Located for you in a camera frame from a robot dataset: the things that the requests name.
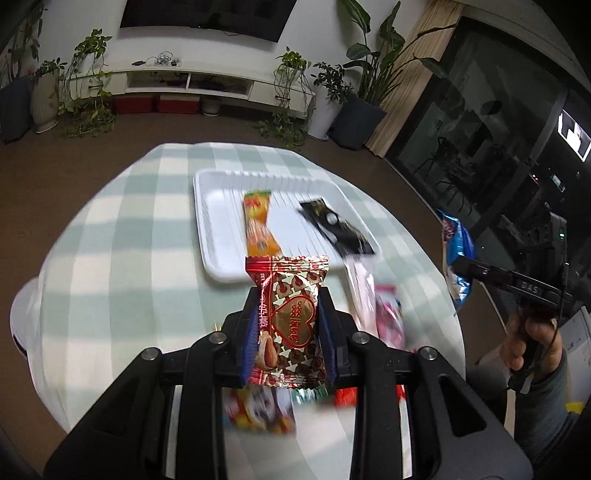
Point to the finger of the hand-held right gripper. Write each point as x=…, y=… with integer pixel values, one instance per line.
x=508, y=279

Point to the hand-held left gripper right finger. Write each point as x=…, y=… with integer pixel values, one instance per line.
x=326, y=337

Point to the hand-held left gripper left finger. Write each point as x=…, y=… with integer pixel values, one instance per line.
x=250, y=334

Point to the red gold heart snack packet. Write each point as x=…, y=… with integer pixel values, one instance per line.
x=291, y=318

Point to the pale pink translucent snack packet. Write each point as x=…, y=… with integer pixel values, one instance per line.
x=362, y=295

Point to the blue snack bag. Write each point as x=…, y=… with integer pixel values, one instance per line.
x=459, y=244

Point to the pink cartoon snack packet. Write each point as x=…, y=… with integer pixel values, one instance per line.
x=390, y=318

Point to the white plastic tray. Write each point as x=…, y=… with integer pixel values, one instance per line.
x=221, y=221

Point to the person's right forearm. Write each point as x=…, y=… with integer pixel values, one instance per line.
x=549, y=415

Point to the person's right hand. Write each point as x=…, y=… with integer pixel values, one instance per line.
x=542, y=341

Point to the green snack packet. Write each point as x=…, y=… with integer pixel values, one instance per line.
x=311, y=395

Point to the red yellow snack packet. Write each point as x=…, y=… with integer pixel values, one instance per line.
x=258, y=408

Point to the black snack packet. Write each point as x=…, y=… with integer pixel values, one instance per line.
x=339, y=233

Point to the orange snack packet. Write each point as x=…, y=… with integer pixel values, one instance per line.
x=258, y=221

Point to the glass sliding door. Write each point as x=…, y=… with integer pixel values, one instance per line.
x=498, y=138

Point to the pothos plant with hanging vines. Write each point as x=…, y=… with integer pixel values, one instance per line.
x=288, y=124

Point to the beige curtain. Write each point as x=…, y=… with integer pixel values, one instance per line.
x=415, y=83

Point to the tall plant in dark pot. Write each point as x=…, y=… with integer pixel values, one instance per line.
x=358, y=120

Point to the leafy plant in white pot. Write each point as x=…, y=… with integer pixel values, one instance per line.
x=323, y=115

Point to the white round stool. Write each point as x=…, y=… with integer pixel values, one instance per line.
x=25, y=318

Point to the small white pot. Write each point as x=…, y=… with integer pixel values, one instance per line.
x=211, y=106

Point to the red storage box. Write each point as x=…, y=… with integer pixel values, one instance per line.
x=133, y=104
x=178, y=104

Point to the white television console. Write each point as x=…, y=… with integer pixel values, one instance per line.
x=217, y=79

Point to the trailing pothos plant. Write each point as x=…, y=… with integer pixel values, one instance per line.
x=90, y=110

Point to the plant in white ribbed pot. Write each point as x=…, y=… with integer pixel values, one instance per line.
x=44, y=101

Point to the black television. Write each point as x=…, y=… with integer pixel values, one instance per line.
x=207, y=16

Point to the plant in dark square pot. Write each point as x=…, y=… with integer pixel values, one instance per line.
x=14, y=106

